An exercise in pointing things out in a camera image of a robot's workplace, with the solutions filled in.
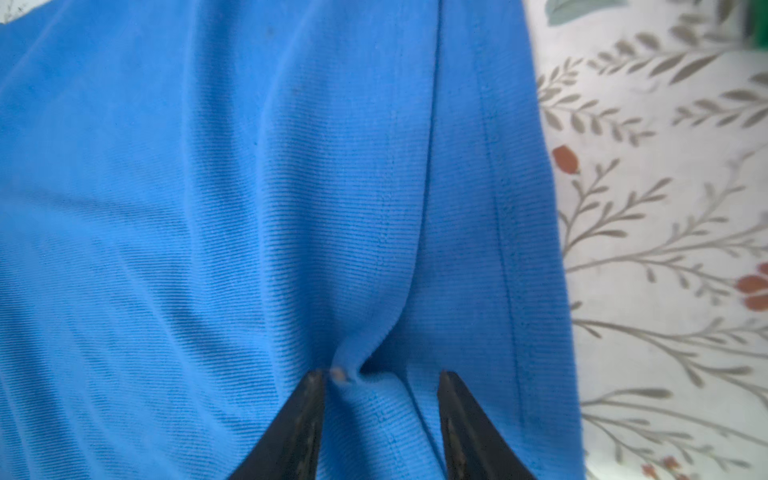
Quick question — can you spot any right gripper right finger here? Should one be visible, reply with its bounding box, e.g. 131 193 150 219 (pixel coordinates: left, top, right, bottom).
437 370 535 480

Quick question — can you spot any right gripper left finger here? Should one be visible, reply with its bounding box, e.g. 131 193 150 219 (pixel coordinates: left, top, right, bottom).
229 370 325 480

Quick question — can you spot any blue tank top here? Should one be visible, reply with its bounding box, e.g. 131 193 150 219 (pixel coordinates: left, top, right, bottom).
1 1 585 479

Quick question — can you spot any green tank top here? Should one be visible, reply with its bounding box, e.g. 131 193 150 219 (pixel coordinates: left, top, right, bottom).
746 0 768 51

